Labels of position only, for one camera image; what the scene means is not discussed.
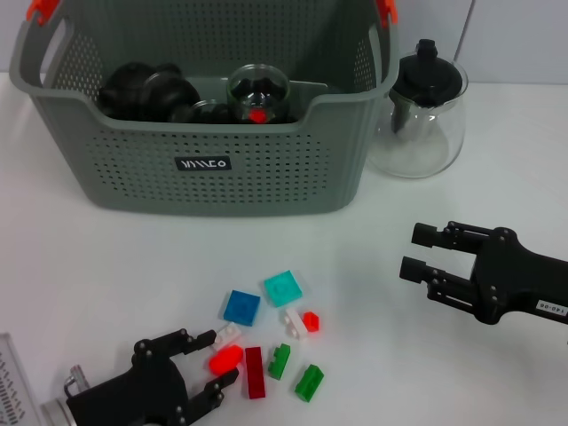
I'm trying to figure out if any cyan square toy brick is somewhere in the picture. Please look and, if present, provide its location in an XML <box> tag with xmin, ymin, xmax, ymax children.
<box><xmin>264</xmin><ymin>269</ymin><xmax>304</xmax><ymax>308</ymax></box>

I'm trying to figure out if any green toy brick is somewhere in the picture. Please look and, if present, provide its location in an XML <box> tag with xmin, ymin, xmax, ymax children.
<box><xmin>267</xmin><ymin>343</ymin><xmax>293</xmax><ymax>382</ymax></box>
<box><xmin>295</xmin><ymin>363</ymin><xmax>325</xmax><ymax>404</ymax></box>

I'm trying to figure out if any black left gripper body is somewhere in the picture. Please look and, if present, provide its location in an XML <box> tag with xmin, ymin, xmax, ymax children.
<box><xmin>65</xmin><ymin>339</ymin><xmax>193</xmax><ymax>426</ymax></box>

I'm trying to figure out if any blue square toy brick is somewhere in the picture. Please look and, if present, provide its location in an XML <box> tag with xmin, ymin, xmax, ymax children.
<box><xmin>223</xmin><ymin>289</ymin><xmax>262</xmax><ymax>328</ymax></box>

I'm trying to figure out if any white toy plate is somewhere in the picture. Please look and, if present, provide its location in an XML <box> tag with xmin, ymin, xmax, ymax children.
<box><xmin>211</xmin><ymin>322</ymin><xmax>244</xmax><ymax>352</ymax></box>

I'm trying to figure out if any grey perforated plastic basket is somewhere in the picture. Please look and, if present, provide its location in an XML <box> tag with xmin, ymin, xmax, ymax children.
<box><xmin>8</xmin><ymin>0</ymin><xmax>400</xmax><ymax>218</ymax></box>

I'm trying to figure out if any glass teacup black sleeve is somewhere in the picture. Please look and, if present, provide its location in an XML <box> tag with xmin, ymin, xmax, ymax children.
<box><xmin>146</xmin><ymin>64</ymin><xmax>203</xmax><ymax>121</ymax></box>
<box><xmin>170</xmin><ymin>99</ymin><xmax>232</xmax><ymax>124</ymax></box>
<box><xmin>225</xmin><ymin>63</ymin><xmax>294</xmax><ymax>125</ymax></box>

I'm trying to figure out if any red sloped toy brick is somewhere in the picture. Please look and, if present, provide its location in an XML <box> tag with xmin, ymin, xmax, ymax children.
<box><xmin>208</xmin><ymin>344</ymin><xmax>245</xmax><ymax>375</ymax></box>

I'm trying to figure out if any white toy brick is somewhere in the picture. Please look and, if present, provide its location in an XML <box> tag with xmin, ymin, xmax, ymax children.
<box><xmin>283</xmin><ymin>308</ymin><xmax>309</xmax><ymax>341</ymax></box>

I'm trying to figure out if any orange basket handle clip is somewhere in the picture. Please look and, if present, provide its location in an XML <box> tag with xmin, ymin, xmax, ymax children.
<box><xmin>26</xmin><ymin>0</ymin><xmax>61</xmax><ymax>26</ymax></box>
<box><xmin>375</xmin><ymin>0</ymin><xmax>397</xmax><ymax>28</ymax></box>

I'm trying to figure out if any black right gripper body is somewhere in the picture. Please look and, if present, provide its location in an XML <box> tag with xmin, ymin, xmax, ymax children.
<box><xmin>469</xmin><ymin>226</ymin><xmax>568</xmax><ymax>326</ymax></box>

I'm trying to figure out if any dark red long brick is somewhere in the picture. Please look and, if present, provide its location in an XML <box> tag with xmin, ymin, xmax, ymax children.
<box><xmin>243</xmin><ymin>346</ymin><xmax>268</xmax><ymax>400</ymax></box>

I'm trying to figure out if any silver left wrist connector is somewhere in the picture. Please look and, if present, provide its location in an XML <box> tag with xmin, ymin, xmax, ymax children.
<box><xmin>64</xmin><ymin>364</ymin><xmax>93</xmax><ymax>397</ymax></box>

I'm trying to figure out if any dark clay teapot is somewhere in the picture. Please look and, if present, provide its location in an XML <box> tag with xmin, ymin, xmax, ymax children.
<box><xmin>97</xmin><ymin>62</ymin><xmax>154</xmax><ymax>121</ymax></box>

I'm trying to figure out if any glass teapot black lid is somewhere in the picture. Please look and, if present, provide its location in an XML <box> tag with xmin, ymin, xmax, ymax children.
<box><xmin>367</xmin><ymin>38</ymin><xmax>469</xmax><ymax>179</ymax></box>

